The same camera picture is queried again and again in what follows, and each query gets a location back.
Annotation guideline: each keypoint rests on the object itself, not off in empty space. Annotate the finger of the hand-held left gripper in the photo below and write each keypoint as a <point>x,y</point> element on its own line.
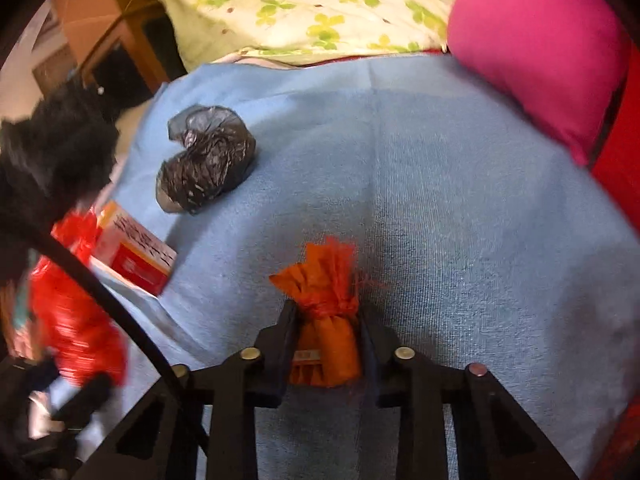
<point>27,375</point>
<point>82,397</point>

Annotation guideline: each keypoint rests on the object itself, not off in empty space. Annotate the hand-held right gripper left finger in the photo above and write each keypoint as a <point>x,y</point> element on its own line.
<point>282,360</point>

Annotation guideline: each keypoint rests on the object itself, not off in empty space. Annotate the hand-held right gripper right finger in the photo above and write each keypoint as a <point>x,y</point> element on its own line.
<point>372,365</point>

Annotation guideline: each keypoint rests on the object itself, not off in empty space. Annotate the orange cloth pouch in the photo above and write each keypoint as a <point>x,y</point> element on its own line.
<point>330,345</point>

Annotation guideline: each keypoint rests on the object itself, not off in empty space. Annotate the red plastic bag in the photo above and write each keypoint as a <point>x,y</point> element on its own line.
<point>75,320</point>

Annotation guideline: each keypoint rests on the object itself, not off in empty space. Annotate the orange and white box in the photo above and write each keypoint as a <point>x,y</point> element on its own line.
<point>135,255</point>

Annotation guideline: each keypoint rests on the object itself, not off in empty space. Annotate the black plastic bag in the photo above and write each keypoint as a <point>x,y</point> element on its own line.
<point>210,160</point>

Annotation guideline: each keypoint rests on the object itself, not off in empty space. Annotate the light blue towel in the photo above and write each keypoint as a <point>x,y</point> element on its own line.
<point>450,210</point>

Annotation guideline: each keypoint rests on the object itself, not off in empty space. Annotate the red paper bag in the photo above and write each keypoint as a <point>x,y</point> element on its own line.
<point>620,180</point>

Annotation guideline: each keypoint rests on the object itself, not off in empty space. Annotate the clover print quilt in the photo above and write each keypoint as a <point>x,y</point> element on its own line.
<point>300,5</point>

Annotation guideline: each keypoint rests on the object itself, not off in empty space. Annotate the pink pillow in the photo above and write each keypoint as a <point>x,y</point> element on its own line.
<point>540,50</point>

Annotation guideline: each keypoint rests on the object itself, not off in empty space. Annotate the brown wooden cabinet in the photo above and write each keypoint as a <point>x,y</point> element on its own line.
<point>125,30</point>

